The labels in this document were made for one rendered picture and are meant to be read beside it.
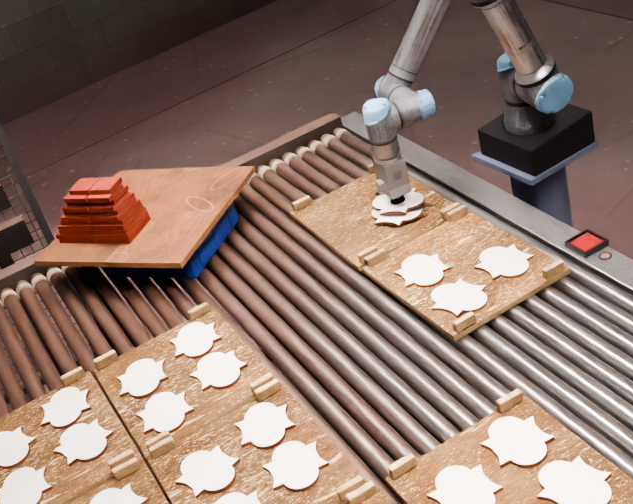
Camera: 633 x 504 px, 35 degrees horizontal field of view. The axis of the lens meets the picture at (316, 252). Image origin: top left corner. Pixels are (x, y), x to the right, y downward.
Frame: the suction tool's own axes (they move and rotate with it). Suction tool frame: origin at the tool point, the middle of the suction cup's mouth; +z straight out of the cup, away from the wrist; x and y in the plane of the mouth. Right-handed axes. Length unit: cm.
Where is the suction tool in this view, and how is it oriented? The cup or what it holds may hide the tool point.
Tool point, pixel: (398, 203)
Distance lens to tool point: 279.6
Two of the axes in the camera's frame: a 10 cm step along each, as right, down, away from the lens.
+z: 2.4, 8.1, 5.3
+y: 3.8, 4.2, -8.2
